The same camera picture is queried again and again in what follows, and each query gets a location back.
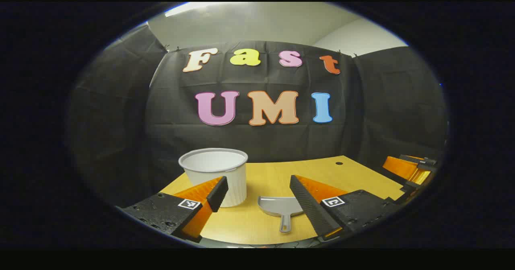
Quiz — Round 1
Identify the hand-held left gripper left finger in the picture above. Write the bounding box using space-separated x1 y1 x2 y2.
117 176 229 243

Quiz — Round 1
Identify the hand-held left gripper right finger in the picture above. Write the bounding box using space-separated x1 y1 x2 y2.
290 175 403 242

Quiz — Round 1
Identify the grey plastic dustpan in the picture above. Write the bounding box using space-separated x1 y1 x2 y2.
257 196 304 233

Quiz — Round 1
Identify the white ribbed garbage bin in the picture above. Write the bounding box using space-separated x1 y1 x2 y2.
178 148 249 208

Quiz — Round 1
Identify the wooden desktop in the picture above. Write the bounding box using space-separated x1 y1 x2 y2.
159 155 405 246

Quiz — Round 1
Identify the black backdrop cloth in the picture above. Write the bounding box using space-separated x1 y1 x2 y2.
68 23 449 208

